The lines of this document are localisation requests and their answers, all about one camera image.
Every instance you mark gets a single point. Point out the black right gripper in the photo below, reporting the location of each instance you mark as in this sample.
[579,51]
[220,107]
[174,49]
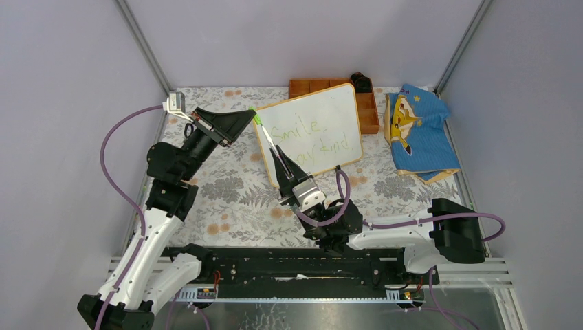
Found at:
[286,184]

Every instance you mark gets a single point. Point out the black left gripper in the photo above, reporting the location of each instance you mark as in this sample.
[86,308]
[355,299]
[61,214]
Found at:
[227,127]

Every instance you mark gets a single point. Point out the green white marker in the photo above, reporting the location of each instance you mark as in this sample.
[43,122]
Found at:
[273,145]

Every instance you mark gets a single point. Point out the yellow framed whiteboard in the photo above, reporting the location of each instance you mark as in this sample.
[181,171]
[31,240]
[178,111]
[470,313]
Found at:
[317,131]

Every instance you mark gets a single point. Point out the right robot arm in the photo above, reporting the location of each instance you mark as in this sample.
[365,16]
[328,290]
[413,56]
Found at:
[443,233]

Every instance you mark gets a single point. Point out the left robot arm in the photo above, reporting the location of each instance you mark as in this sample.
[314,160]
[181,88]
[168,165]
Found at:
[130,298]

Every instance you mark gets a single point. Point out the orange wooden compartment tray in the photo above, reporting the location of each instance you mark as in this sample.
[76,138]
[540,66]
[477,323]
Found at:
[366,102]

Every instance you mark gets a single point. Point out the black object in tray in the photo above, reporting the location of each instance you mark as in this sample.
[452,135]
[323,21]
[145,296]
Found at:
[361,83]

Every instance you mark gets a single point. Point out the blue yellow cartoon bag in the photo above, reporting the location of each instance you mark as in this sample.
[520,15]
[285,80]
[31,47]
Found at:
[414,126]

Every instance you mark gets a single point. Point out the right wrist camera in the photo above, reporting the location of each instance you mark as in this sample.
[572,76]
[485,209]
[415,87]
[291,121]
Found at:
[308,194]

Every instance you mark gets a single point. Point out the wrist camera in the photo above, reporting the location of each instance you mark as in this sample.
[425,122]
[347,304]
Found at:
[308,194]
[175,105]

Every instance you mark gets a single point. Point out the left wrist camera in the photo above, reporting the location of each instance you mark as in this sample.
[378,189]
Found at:
[175,105]

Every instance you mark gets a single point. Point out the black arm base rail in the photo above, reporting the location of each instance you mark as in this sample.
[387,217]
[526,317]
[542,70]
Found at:
[259,273]

